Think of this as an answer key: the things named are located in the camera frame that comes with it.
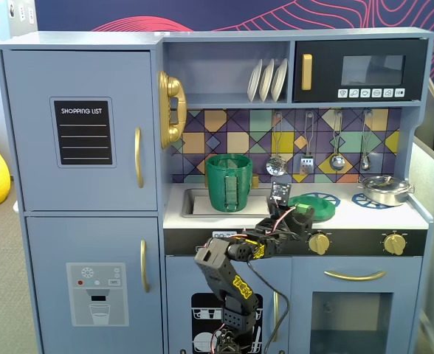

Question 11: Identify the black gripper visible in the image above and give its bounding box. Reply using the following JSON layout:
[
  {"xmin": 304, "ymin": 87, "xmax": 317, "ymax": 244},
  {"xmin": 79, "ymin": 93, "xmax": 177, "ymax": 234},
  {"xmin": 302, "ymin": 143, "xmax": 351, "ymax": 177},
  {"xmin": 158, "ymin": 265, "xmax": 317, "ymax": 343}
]
[{"xmin": 255, "ymin": 206, "xmax": 315, "ymax": 244}]

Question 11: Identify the green container lid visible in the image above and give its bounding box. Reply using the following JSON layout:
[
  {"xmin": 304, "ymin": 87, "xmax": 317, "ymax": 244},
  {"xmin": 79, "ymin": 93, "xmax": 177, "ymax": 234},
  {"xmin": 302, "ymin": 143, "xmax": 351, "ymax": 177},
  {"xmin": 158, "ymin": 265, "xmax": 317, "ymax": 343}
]
[{"xmin": 287, "ymin": 192, "xmax": 338, "ymax": 223}]

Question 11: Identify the steel pot with lid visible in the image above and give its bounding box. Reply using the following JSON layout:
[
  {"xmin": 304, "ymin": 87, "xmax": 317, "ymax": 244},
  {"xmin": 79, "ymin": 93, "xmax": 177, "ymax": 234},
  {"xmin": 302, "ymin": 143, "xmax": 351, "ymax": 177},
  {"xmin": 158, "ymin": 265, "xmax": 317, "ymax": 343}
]
[{"xmin": 356, "ymin": 175, "xmax": 414, "ymax": 207}]

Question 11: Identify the gold stove knob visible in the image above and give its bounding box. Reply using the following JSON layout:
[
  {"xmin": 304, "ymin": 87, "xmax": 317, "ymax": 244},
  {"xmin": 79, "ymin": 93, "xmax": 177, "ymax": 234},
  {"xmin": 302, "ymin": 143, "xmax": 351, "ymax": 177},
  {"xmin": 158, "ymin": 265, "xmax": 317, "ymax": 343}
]
[
  {"xmin": 382, "ymin": 232, "xmax": 407, "ymax": 257},
  {"xmin": 308, "ymin": 232, "xmax": 331, "ymax": 256}
]

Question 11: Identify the steel slotted spatula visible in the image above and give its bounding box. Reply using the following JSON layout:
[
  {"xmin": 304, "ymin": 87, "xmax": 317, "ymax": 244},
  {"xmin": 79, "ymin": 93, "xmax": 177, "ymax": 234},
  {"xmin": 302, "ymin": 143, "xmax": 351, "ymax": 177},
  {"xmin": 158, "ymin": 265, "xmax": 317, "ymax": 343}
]
[{"xmin": 300, "ymin": 111, "xmax": 316, "ymax": 174}]

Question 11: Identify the steel skimmer spoon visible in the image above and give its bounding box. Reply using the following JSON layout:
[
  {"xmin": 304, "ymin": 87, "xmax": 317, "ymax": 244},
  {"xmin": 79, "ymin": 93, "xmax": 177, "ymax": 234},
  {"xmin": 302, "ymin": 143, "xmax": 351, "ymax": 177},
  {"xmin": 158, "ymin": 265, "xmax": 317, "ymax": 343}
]
[{"xmin": 265, "ymin": 112, "xmax": 289, "ymax": 177}]

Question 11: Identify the blue oven door with window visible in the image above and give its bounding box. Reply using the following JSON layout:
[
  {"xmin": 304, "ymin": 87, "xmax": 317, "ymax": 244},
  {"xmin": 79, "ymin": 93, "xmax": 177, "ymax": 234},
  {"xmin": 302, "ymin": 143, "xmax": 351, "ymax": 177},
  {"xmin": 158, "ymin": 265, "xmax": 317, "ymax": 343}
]
[{"xmin": 291, "ymin": 256, "xmax": 423, "ymax": 354}]

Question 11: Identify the steel ladle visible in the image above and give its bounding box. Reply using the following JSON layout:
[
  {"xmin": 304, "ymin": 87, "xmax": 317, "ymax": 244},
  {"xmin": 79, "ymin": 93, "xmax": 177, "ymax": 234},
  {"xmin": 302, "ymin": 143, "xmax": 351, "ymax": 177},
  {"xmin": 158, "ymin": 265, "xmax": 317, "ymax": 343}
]
[{"xmin": 329, "ymin": 110, "xmax": 347, "ymax": 172}]

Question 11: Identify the green plastic container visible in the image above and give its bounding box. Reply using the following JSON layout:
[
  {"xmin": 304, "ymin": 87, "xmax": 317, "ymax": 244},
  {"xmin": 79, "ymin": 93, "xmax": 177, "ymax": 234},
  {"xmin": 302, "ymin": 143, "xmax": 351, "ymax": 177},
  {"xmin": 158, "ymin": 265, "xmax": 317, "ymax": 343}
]
[{"xmin": 205, "ymin": 153, "xmax": 254, "ymax": 214}]

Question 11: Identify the small steel spoon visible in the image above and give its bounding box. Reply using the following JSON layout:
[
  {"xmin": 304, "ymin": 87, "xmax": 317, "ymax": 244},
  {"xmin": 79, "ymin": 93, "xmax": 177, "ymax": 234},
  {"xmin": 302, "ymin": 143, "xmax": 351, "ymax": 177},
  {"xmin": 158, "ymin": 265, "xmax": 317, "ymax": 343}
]
[{"xmin": 359, "ymin": 109, "xmax": 374, "ymax": 171}]

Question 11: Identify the grey toy sink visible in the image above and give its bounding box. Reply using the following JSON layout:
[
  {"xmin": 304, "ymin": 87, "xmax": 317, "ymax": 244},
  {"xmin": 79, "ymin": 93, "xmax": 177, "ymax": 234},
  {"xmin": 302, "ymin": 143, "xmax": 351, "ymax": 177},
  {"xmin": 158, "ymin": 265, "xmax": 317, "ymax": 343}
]
[{"xmin": 182, "ymin": 187, "xmax": 286, "ymax": 218}]

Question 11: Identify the grey office partition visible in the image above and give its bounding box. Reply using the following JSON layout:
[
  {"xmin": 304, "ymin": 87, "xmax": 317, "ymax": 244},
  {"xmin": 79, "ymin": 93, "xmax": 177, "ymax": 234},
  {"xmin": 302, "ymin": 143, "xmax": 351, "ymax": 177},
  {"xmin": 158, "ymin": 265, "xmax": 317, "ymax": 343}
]
[{"xmin": 408, "ymin": 101, "xmax": 434, "ymax": 354}]

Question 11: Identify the white toy plate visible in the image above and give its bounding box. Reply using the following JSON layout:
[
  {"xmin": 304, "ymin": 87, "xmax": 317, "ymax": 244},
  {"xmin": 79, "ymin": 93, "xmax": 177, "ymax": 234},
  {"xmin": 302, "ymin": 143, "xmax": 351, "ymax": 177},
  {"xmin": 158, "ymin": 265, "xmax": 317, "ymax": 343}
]
[
  {"xmin": 270, "ymin": 58, "xmax": 289, "ymax": 103},
  {"xmin": 258, "ymin": 58, "xmax": 276, "ymax": 103},
  {"xmin": 247, "ymin": 58, "xmax": 264, "ymax": 103}
]

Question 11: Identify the blue toy kitchen unit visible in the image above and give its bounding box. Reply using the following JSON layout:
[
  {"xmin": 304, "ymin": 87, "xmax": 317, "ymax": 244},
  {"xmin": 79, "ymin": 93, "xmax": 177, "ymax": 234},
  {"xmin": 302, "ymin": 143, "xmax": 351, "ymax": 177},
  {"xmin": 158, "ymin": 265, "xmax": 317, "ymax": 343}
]
[{"xmin": 0, "ymin": 27, "xmax": 434, "ymax": 354}]

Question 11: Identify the black microwave door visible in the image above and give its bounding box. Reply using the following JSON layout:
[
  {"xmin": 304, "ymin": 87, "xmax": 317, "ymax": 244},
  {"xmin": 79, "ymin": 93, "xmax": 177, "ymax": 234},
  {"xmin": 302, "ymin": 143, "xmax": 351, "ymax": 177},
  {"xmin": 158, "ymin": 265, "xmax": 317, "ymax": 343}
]
[{"xmin": 292, "ymin": 38, "xmax": 428, "ymax": 103}]

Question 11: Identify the gold toy telephone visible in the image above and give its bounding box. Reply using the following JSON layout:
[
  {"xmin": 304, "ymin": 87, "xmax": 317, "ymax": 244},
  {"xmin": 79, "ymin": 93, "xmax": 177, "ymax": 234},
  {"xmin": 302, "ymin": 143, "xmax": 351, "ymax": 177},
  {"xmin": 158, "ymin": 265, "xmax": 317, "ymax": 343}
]
[{"xmin": 157, "ymin": 69, "xmax": 187, "ymax": 150}]

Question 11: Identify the black shopping list chalkboard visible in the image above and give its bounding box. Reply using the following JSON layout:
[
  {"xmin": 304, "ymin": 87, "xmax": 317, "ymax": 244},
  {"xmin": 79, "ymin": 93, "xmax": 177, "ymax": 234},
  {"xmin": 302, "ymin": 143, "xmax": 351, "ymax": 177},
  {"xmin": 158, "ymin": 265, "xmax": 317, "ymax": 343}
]
[{"xmin": 53, "ymin": 100, "xmax": 113, "ymax": 166}]

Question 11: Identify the fridge door with dispenser print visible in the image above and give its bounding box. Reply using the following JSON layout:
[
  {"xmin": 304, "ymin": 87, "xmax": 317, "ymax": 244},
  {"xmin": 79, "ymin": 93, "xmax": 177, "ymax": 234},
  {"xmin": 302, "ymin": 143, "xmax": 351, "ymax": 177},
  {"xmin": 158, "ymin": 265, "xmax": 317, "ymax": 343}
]
[{"xmin": 24, "ymin": 215, "xmax": 163, "ymax": 354}]

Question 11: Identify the fridge door with chalkboard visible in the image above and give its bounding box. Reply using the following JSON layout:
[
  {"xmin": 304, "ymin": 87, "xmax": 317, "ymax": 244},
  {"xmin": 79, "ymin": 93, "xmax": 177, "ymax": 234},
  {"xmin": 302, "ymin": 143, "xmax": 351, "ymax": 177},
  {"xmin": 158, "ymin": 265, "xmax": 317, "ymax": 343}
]
[{"xmin": 1, "ymin": 49, "xmax": 159, "ymax": 212}]

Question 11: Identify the red white servo wire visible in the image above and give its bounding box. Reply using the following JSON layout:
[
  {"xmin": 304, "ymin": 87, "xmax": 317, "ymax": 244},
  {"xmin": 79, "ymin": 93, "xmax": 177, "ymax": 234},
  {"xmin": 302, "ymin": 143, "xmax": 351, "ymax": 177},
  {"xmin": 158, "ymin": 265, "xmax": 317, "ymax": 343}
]
[{"xmin": 241, "ymin": 206, "xmax": 298, "ymax": 237}]

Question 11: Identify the small gripper camera board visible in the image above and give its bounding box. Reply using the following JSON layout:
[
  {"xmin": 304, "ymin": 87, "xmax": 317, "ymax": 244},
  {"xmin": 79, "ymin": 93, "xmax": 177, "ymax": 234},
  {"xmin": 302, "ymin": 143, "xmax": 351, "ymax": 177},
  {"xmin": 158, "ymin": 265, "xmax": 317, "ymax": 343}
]
[{"xmin": 269, "ymin": 180, "xmax": 292, "ymax": 207}]

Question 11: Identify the black camera cable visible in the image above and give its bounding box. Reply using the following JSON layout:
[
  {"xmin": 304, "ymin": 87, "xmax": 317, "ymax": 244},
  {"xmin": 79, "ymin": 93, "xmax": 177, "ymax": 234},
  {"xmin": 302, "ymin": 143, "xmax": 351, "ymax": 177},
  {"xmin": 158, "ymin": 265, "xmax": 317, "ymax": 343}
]
[{"xmin": 244, "ymin": 257, "xmax": 291, "ymax": 346}]

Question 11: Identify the gold oven handle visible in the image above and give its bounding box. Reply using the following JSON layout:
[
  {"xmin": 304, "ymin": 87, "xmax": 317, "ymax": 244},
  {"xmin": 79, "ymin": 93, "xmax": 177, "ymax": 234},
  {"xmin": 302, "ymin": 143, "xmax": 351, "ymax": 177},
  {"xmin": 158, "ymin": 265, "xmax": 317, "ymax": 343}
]
[{"xmin": 323, "ymin": 270, "xmax": 388, "ymax": 282}]

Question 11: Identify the gold dishwasher handle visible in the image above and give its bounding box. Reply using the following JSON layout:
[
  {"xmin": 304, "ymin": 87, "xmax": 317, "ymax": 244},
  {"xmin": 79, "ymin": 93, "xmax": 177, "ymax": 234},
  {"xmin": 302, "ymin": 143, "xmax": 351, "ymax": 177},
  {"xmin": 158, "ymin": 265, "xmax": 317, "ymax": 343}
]
[{"xmin": 272, "ymin": 291, "xmax": 280, "ymax": 342}]

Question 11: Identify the gold microwave handle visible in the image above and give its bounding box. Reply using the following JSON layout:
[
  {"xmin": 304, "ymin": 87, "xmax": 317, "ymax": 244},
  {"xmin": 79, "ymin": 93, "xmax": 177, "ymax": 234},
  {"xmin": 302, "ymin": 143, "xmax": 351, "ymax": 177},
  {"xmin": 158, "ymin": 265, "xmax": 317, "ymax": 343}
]
[{"xmin": 300, "ymin": 53, "xmax": 313, "ymax": 91}]

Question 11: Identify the gold fridge door handle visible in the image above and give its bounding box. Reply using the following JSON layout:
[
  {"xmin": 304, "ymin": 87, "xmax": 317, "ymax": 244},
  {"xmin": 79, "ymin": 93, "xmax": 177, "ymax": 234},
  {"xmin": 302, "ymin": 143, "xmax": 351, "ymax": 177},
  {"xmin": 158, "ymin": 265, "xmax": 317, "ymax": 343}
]
[
  {"xmin": 139, "ymin": 239, "xmax": 151, "ymax": 294},
  {"xmin": 134, "ymin": 127, "xmax": 145, "ymax": 189}
]

